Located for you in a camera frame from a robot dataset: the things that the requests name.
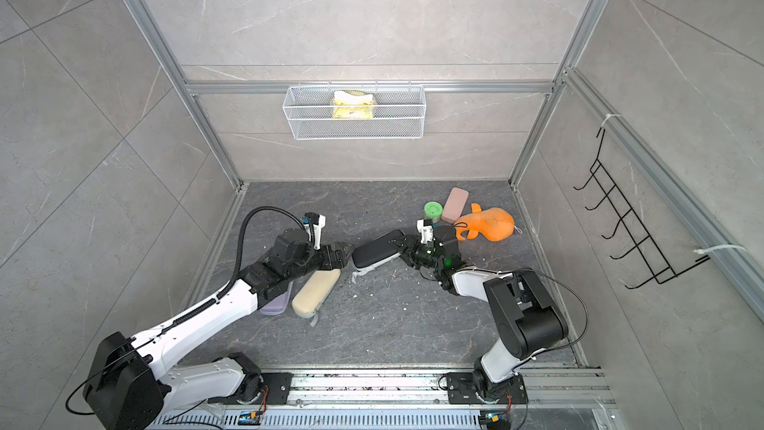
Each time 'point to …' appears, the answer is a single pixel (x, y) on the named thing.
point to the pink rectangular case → (455, 205)
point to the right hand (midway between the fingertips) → (391, 244)
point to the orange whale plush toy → (494, 224)
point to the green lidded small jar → (433, 210)
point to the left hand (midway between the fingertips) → (345, 243)
